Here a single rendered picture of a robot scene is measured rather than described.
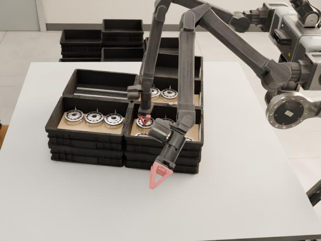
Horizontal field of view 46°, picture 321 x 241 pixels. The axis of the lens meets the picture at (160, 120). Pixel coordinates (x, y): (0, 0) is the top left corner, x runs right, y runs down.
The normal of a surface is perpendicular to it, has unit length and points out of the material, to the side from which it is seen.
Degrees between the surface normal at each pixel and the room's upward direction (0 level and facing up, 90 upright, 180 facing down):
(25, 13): 90
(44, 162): 0
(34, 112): 0
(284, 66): 38
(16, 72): 0
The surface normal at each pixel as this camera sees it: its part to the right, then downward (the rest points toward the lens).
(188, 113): 0.10, -0.23
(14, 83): 0.05, -0.78
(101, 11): 0.10, 0.62
